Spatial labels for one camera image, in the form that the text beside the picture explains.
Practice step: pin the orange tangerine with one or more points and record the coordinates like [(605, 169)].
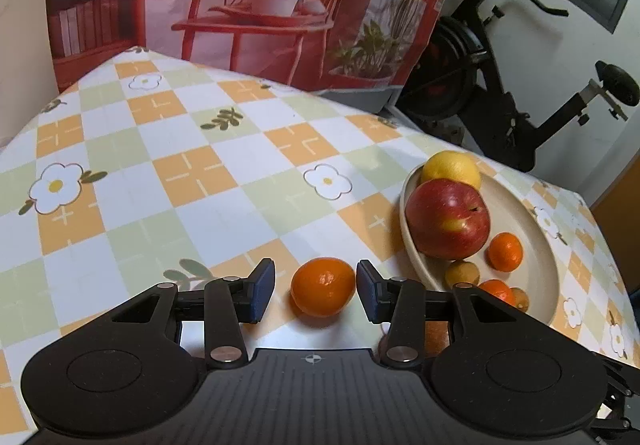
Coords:
[(497, 291), (322, 286), (505, 251)]

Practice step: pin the black exercise bike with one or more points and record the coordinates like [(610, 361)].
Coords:
[(500, 95)]

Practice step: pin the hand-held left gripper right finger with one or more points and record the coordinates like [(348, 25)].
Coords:
[(367, 294)]

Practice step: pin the red apple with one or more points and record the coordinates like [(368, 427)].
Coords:
[(447, 220)]

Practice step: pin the beige oval plate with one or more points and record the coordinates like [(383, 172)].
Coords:
[(520, 215)]

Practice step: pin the checkered floral tablecloth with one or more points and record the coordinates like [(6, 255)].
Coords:
[(200, 175)]

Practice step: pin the wooden door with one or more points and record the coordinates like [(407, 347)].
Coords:
[(620, 220)]

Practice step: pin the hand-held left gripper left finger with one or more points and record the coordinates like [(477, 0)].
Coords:
[(264, 292)]

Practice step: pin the small yellow fruit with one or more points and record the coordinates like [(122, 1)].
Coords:
[(462, 273)]

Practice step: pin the printed backdrop cloth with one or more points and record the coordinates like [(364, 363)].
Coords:
[(300, 0)]

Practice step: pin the round yellow citrus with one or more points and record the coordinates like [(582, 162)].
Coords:
[(450, 166)]

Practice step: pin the small brownish orange fruit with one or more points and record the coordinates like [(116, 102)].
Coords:
[(520, 298)]

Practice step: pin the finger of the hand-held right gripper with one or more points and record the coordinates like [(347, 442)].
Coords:
[(622, 382)]

